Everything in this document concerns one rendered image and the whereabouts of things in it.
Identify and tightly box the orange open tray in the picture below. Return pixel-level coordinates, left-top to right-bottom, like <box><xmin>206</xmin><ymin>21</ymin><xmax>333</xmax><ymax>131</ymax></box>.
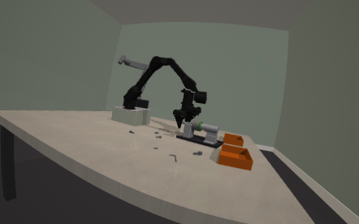
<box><xmin>223</xmin><ymin>133</ymin><xmax>244</xmax><ymax>147</ymax></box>
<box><xmin>218</xmin><ymin>144</ymin><xmax>253</xmax><ymax>171</ymax></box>

